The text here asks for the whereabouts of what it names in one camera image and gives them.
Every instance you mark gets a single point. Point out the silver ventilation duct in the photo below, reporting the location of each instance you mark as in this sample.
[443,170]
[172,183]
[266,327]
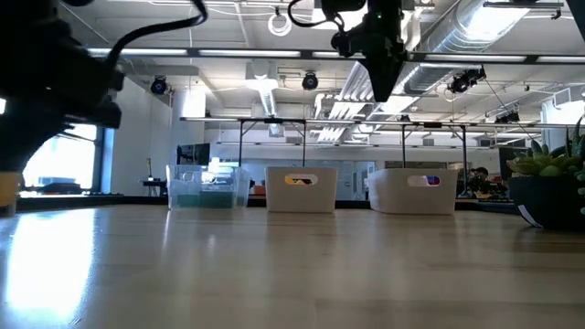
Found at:
[450,32]

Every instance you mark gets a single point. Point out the long ceiling light bar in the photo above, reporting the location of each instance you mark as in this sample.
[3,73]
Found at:
[247,53]

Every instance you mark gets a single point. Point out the green succulent plant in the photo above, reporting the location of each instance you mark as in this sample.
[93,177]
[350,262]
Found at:
[544,164]

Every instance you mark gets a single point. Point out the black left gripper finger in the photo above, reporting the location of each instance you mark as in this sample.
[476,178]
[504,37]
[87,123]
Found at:
[32,146]

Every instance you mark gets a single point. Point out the yellow toy brick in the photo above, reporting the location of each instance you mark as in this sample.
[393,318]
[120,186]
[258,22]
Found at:
[291,179]
[9,189]

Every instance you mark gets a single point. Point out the black track light cluster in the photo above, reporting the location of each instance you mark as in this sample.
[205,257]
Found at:
[464,81]
[507,117]

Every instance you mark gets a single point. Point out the black table frame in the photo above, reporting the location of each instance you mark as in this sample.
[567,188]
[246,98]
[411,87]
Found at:
[274,120]
[464,151]

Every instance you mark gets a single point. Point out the black monitor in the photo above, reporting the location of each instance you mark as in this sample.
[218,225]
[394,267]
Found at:
[194,154]

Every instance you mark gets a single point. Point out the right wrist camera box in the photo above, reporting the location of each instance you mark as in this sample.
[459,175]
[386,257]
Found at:
[343,4]

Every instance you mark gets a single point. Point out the person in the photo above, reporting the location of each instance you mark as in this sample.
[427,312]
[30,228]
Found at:
[480,172]

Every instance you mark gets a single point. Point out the green toy brick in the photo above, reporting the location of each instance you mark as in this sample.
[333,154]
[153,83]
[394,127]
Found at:
[187,201]
[217,200]

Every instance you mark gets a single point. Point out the bright window pane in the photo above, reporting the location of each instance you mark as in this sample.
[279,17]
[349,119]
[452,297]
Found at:
[64,160]

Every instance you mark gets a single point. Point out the clear plastic bin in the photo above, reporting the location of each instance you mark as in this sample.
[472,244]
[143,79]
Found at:
[183,183]

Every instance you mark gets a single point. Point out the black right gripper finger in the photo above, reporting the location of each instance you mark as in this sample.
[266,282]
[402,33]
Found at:
[385,77]

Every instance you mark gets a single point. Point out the black ceiling spotlight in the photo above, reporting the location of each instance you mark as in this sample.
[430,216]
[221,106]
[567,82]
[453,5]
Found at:
[158,85]
[310,81]

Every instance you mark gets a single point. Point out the dark plant pot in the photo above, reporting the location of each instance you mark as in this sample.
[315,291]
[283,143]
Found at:
[553,203]

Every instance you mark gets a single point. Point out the small black side table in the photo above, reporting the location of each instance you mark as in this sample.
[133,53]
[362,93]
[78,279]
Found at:
[153,182]

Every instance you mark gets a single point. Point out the white plastic bin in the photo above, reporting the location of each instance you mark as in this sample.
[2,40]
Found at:
[279,196]
[393,196]

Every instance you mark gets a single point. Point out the white ceiling vent duct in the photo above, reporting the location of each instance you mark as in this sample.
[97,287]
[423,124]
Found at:
[262,87]

